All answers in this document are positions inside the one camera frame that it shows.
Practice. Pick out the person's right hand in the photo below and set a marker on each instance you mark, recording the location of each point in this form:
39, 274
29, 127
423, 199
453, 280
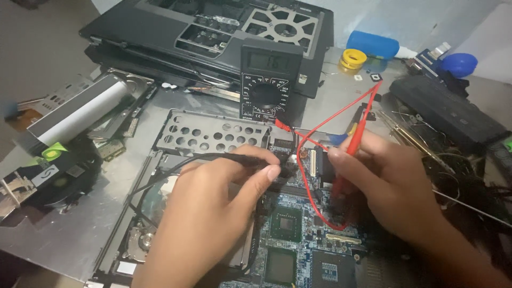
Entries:
384, 180

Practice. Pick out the person's left hand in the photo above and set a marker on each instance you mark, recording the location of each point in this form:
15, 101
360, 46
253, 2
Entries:
208, 208

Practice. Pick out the red multimeter probe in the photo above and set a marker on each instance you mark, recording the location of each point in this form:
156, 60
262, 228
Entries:
352, 152

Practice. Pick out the black multimeter probe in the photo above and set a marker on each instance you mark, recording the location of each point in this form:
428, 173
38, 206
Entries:
256, 160

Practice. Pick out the open hard disk drive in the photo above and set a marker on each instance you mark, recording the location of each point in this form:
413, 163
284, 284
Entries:
148, 228

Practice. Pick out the black laptop battery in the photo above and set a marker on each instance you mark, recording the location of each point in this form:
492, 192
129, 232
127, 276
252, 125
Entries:
448, 112

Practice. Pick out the blue laptop motherboard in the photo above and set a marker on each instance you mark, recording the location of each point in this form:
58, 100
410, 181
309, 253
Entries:
304, 236

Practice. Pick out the blue circuit board piece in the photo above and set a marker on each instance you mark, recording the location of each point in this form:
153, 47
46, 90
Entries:
430, 60

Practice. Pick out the blue cylindrical container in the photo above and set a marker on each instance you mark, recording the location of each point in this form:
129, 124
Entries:
372, 44

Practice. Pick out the blue round cap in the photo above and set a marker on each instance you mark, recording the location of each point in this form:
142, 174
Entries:
459, 64

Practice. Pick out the black digital multimeter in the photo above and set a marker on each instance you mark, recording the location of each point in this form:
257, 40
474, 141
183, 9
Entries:
267, 82

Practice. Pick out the black cooling fan assembly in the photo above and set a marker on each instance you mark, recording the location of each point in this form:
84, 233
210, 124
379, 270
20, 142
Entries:
56, 180

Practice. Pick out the silver optical disc drive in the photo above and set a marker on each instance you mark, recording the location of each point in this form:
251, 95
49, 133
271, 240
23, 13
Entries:
80, 110

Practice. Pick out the black laptop bottom chassis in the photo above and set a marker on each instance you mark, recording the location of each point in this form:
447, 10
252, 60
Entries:
208, 36

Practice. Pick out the perforated metal drive bracket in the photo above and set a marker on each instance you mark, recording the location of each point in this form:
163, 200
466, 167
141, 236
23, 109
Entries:
208, 132

